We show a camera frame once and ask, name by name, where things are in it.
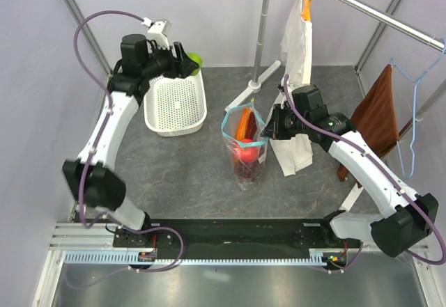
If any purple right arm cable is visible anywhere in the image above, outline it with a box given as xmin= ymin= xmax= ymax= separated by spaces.
xmin=282 ymin=74 xmax=446 ymax=275

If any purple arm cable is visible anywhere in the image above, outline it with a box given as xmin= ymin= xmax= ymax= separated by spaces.
xmin=282 ymin=74 xmax=446 ymax=275
xmin=62 ymin=10 xmax=185 ymax=290

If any brown towel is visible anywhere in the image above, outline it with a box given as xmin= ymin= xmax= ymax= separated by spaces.
xmin=336 ymin=63 xmax=401 ymax=182

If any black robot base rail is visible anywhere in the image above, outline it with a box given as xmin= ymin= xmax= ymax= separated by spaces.
xmin=113 ymin=219 xmax=360 ymax=259

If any orange clothes hanger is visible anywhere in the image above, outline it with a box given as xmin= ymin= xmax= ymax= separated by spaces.
xmin=301 ymin=0 xmax=313 ymax=22

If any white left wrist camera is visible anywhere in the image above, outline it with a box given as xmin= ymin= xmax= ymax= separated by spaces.
xmin=142 ymin=17 xmax=171 ymax=50

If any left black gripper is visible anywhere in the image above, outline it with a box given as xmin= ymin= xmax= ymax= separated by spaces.
xmin=143 ymin=41 xmax=200 ymax=81

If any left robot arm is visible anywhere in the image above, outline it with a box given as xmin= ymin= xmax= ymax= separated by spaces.
xmin=62 ymin=34 xmax=199 ymax=246

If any clear zip top bag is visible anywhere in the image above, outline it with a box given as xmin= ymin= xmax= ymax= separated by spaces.
xmin=220 ymin=100 xmax=268 ymax=191

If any light blue wire hanger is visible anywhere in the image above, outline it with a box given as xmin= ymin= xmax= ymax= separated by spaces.
xmin=390 ymin=38 xmax=445 ymax=179

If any red apple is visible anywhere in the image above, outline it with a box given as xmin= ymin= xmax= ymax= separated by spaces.
xmin=234 ymin=138 xmax=261 ymax=164

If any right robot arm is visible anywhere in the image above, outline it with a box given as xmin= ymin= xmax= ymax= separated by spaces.
xmin=261 ymin=84 xmax=445 ymax=258

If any white perforated plastic basket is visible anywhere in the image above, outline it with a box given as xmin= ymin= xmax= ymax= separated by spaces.
xmin=144 ymin=72 xmax=207 ymax=137

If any red grape bunch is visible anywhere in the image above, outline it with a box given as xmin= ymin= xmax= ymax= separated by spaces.
xmin=233 ymin=161 xmax=263 ymax=182

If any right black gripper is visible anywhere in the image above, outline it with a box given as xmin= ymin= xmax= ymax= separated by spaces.
xmin=261 ymin=103 xmax=310 ymax=140

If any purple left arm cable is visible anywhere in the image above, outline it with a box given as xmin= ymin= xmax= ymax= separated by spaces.
xmin=62 ymin=10 xmax=185 ymax=290

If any slotted cable duct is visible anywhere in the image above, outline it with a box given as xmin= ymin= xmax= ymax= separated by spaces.
xmin=64 ymin=251 xmax=347 ymax=266

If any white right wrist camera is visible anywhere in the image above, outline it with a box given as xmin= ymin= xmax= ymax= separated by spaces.
xmin=275 ymin=74 xmax=290 ymax=109

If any orange papaya slice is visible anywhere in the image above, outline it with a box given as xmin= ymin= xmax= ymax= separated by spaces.
xmin=234 ymin=108 xmax=257 ymax=141

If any silver garment rack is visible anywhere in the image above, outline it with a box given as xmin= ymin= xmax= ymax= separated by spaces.
xmin=224 ymin=0 xmax=446 ymax=214

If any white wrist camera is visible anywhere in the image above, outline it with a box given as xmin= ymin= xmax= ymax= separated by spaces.
xmin=275 ymin=74 xmax=290 ymax=109
xmin=142 ymin=17 xmax=171 ymax=50

